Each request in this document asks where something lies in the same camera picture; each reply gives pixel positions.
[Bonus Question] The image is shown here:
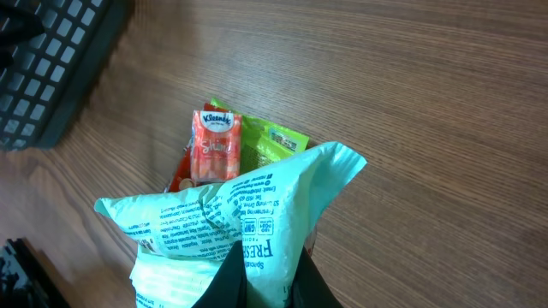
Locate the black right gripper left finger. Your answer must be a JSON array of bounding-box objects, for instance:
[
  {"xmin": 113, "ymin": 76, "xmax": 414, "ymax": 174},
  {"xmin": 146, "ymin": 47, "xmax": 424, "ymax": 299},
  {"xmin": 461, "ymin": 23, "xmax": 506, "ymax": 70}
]
[{"xmin": 193, "ymin": 240, "xmax": 247, "ymax": 308}]

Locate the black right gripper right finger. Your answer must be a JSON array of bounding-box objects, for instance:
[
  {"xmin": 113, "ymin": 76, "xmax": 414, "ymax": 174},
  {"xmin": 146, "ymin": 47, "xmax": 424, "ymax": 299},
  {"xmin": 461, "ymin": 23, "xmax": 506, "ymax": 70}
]
[{"xmin": 290, "ymin": 249, "xmax": 343, "ymax": 308}]

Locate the red small juice carton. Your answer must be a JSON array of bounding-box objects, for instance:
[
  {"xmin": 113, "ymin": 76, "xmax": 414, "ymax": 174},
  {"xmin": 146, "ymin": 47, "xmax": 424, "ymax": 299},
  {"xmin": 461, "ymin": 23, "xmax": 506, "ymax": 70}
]
[{"xmin": 190, "ymin": 110, "xmax": 242, "ymax": 183}]

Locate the red Nescafe stick sachet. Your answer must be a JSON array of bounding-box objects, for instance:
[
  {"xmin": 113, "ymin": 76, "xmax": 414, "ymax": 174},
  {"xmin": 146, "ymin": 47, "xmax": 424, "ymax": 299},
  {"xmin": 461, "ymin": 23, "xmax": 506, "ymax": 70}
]
[{"xmin": 164, "ymin": 101, "xmax": 230, "ymax": 193}]

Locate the grey plastic mesh basket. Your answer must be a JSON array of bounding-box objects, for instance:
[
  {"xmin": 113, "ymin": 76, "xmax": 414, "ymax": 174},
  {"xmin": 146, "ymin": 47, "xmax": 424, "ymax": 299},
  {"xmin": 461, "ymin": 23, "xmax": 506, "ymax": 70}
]
[{"xmin": 1, "ymin": 0, "xmax": 134, "ymax": 151}]

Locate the mint green wipes packet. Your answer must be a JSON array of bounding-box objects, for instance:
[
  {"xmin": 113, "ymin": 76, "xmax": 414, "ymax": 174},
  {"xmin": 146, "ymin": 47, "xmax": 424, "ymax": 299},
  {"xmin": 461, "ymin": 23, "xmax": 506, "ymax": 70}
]
[{"xmin": 95, "ymin": 142, "xmax": 366, "ymax": 307}]

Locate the green gummy candy bag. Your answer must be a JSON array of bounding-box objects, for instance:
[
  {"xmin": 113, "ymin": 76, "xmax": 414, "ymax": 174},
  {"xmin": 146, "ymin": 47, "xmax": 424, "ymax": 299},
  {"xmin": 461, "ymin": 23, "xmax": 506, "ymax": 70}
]
[{"xmin": 204, "ymin": 98, "xmax": 310, "ymax": 175}]

